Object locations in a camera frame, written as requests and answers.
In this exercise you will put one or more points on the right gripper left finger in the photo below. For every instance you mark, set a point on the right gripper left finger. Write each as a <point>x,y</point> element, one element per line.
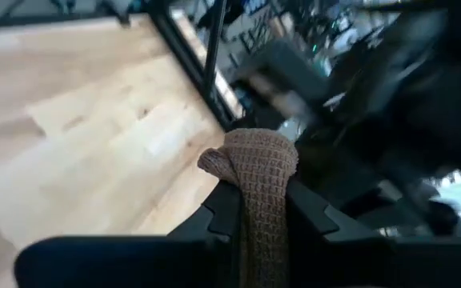
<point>134,264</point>

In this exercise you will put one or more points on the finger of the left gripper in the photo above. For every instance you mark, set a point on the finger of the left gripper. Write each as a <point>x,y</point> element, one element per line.
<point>286,68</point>

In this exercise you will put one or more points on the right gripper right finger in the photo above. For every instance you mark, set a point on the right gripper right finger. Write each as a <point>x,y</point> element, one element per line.
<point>374,264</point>

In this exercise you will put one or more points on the brown elastic bandage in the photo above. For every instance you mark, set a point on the brown elastic bandage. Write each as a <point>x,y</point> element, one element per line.
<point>262,168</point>

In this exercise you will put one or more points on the black aluminium table frame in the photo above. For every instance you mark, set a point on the black aluminium table frame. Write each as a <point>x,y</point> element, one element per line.
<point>218,114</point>

